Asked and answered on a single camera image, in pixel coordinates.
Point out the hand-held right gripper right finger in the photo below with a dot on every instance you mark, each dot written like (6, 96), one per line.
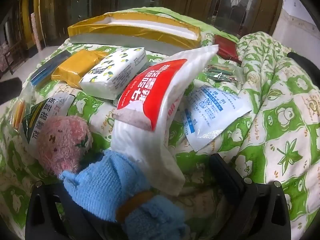
(222, 170)

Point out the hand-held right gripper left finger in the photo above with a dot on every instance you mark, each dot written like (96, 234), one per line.
(45, 212)

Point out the blue knitted towel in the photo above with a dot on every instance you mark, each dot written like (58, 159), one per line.
(105, 187)

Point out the red and white wipes pack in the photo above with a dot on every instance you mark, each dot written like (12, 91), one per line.
(150, 87)

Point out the yellow foil packet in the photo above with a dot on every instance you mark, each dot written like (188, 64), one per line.
(75, 66)

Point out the gold-taped white foam box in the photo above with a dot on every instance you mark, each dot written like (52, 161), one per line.
(112, 41)

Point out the white and blue sachet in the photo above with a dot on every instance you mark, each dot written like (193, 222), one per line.
(215, 115)

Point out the green printed blanket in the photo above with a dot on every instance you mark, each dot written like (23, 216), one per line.
(287, 120)

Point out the green and white sachet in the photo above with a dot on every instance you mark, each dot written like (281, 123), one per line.
(40, 120)

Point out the clear bag of coloured sticks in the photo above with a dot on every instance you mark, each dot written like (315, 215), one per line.
(220, 73)

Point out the clear bag of orange sticks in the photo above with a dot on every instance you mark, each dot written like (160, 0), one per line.
(20, 112)

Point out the dark red packet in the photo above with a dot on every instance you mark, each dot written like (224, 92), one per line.
(225, 47)

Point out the black padded armrest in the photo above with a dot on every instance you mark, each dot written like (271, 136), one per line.
(305, 59)
(10, 90)

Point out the clear zip bag dark contents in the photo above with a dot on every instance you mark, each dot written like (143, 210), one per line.
(47, 70)

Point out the lemon print tissue pack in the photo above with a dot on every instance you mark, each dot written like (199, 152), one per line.
(112, 75)

